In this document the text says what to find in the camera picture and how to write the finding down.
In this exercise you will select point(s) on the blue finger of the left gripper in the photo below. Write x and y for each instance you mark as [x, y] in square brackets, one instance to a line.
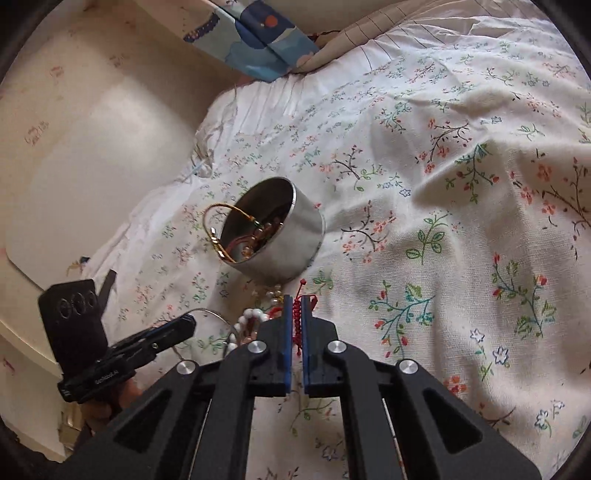
[183, 324]

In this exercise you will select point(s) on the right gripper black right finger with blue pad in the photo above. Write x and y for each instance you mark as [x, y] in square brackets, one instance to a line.
[400, 422]

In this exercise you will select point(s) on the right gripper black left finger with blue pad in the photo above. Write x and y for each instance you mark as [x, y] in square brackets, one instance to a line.
[193, 423]

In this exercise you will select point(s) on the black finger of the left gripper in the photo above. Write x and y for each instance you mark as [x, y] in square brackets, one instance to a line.
[166, 336]

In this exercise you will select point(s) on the person's left hand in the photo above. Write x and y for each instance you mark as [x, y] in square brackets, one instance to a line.
[97, 413]

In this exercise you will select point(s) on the round silver metal tin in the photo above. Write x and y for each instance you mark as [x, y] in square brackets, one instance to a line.
[272, 233]

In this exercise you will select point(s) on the floral white bed sheet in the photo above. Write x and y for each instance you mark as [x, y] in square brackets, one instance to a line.
[455, 188]

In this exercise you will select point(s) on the blue cartoon print pillow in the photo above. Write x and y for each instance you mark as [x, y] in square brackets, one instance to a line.
[250, 37]

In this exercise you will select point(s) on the white striped grid pillow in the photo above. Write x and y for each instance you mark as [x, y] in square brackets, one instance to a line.
[382, 37]

